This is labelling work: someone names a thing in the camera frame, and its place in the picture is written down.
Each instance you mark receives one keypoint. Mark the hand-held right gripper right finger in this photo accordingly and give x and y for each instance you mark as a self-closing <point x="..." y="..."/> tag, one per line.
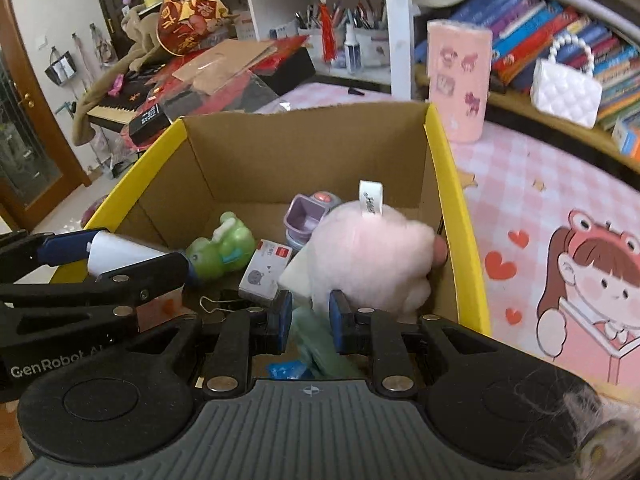
<point x="336" y="322"/>

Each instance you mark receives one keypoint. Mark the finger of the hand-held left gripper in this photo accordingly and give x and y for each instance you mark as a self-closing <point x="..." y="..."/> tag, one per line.
<point x="65" y="249"/>
<point x="150" y="272"/>

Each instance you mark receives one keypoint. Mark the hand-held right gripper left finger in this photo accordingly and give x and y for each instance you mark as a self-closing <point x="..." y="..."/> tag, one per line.
<point x="286" y="320"/>

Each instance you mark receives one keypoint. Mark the white smooth object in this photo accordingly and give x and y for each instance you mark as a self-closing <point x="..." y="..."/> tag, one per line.
<point x="120" y="252"/>

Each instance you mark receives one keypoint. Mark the small white red-labelled box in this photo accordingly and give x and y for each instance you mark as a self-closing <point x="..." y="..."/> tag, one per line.
<point x="262" y="272"/>

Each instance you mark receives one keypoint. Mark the black binder clip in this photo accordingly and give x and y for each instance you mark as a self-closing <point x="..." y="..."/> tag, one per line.
<point x="235" y="305"/>

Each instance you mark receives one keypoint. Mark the pink pig plush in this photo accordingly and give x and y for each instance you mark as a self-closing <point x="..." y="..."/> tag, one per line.
<point x="370" y="260"/>

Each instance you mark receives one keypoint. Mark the green frog toy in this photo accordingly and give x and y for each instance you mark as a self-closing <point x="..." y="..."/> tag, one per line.
<point x="225" y="247"/>

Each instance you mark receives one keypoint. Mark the purple grey toy car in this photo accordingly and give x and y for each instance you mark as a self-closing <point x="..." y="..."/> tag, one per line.
<point x="300" y="220"/>

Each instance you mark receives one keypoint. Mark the yellow cardboard box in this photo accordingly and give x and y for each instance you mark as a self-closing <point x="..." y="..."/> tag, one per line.
<point x="300" y="155"/>

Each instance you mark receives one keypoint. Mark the pale green plastic bag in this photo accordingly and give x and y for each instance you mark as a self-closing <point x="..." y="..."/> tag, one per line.
<point x="320" y="340"/>

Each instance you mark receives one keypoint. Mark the blue toy piece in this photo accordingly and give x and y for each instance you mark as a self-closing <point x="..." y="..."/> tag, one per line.
<point x="287" y="371"/>

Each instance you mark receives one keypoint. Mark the brown wooden door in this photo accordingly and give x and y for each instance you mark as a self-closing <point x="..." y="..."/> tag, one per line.
<point x="45" y="125"/>

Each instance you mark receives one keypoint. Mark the keyboard piano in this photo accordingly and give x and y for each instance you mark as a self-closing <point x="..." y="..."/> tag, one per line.
<point x="112" y="110"/>

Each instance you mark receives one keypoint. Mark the small black box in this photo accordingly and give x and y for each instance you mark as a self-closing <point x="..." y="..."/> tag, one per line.
<point x="150" y="122"/>

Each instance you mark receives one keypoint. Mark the clear plastic sheet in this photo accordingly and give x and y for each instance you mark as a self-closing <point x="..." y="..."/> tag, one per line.
<point x="240" y="97"/>

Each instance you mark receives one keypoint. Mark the brown cardboard piece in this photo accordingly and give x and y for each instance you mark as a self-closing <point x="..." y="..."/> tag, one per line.
<point x="225" y="62"/>

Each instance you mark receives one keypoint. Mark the pink checked table mat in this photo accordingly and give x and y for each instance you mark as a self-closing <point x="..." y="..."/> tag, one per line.
<point x="525" y="200"/>

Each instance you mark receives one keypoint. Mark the brown plush cloth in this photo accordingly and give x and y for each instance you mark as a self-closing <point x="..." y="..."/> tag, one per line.
<point x="137" y="35"/>

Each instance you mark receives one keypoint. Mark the large black box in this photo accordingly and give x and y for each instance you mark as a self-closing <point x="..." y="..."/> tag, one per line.
<point x="292" y="72"/>

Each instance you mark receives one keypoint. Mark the yellow tape roll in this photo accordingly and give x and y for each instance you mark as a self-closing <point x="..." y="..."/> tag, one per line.
<point x="146" y="5"/>

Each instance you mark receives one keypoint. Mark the red gold paper decoration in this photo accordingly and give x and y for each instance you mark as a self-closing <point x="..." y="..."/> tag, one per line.
<point x="190" y="15"/>

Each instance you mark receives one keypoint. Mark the red folder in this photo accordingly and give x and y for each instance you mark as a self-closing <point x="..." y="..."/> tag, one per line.
<point x="287" y="45"/>

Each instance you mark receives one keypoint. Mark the white spray bottle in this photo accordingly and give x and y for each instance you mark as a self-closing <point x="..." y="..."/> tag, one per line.
<point x="353" y="52"/>

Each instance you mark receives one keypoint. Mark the pink cylindrical pen holder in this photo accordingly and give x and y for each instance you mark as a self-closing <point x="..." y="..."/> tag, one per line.
<point x="457" y="80"/>

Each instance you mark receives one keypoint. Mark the wooden bookshelf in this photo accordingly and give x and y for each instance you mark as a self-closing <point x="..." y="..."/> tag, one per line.
<point x="515" y="107"/>

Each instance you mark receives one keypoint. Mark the pen cups with pens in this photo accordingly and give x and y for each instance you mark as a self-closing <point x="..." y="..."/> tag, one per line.
<point x="372" y="45"/>

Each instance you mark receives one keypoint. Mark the fuzzy grey cuff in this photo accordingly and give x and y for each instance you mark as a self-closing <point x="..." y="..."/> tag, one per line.
<point x="600" y="425"/>

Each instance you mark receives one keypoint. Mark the red tassel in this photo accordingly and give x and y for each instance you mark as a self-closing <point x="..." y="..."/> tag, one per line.
<point x="327" y="35"/>

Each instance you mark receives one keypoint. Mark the white shelf unit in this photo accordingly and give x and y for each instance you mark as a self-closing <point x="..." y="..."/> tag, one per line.
<point x="400" y="35"/>

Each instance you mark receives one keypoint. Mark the white quilted handbag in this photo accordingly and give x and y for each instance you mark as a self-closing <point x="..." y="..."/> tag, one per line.
<point x="565" y="95"/>

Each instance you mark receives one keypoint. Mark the orange blue carton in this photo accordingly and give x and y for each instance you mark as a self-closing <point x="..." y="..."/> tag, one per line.
<point x="627" y="135"/>

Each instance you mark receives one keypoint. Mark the row of blue spined books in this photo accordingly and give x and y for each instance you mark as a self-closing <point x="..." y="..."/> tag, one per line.
<point x="530" y="30"/>

